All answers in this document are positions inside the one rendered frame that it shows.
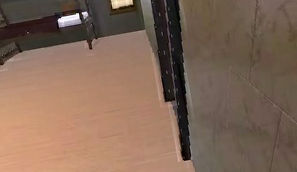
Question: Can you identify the white pillow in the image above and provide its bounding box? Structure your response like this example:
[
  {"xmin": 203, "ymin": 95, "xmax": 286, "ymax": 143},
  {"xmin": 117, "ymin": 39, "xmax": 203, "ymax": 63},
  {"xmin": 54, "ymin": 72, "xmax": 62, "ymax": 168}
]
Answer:
[{"xmin": 56, "ymin": 10, "xmax": 92, "ymax": 30}]

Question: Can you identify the dark wooden bunk bed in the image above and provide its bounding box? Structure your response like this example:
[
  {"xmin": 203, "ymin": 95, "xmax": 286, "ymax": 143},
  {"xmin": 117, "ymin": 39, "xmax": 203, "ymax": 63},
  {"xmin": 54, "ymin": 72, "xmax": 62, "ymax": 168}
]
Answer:
[{"xmin": 0, "ymin": 0, "xmax": 100, "ymax": 66}]

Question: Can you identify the black door frame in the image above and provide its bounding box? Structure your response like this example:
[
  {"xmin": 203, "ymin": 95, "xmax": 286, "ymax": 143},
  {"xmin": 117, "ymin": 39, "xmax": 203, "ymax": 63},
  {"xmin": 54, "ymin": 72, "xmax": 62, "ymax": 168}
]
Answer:
[{"xmin": 146, "ymin": 0, "xmax": 210, "ymax": 164}]

